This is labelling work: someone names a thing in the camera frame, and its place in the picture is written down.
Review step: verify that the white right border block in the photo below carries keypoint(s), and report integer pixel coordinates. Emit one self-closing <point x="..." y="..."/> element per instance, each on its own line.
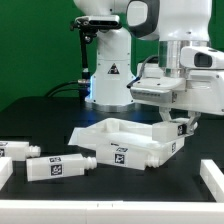
<point x="213" y="178"/>

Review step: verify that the black camera on stand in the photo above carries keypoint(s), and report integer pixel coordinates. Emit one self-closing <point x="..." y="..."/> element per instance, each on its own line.
<point x="88" y="27"/>

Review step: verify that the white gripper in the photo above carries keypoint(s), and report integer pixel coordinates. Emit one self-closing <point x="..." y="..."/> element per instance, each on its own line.
<point x="202" y="91"/>

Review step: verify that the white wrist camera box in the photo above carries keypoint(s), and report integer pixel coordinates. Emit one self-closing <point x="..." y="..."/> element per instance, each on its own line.
<point x="198" y="57"/>

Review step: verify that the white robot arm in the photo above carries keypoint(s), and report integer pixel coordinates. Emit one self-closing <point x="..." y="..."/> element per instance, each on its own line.
<point x="154" y="52"/>

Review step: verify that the white border block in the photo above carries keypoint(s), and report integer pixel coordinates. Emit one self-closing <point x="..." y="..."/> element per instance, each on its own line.
<point x="213" y="178"/>
<point x="6" y="170"/>

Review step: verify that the white desk tabletop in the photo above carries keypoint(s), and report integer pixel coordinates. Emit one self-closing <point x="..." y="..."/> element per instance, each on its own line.
<point x="119" y="132"/>

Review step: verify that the white left border block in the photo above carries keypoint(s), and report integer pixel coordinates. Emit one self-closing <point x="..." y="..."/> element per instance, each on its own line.
<point x="6" y="170"/>

